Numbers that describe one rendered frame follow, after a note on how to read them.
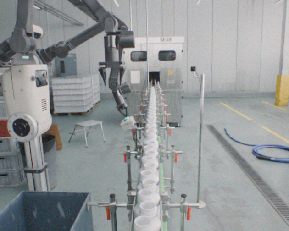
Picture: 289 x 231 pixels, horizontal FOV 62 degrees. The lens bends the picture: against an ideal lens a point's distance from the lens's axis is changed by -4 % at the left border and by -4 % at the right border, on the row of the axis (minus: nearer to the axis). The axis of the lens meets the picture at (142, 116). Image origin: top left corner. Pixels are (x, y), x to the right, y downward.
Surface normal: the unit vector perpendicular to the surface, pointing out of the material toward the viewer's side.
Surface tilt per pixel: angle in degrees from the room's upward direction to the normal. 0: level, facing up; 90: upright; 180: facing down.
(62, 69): 90
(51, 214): 90
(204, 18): 90
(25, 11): 93
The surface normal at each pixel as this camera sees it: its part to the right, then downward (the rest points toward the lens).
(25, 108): -0.04, 0.38
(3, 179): 0.06, 0.20
